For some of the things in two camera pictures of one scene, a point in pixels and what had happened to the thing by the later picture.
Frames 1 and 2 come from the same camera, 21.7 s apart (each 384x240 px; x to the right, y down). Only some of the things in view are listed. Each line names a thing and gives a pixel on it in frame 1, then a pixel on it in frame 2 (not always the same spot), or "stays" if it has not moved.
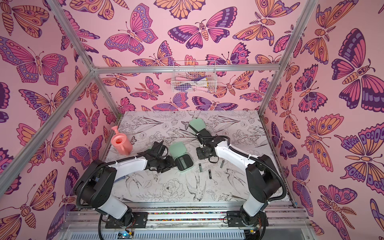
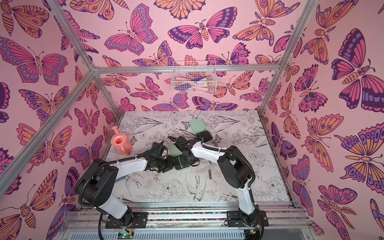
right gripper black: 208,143 to 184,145
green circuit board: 125,235 stays
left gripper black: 170,164 stays
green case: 184,160 stays
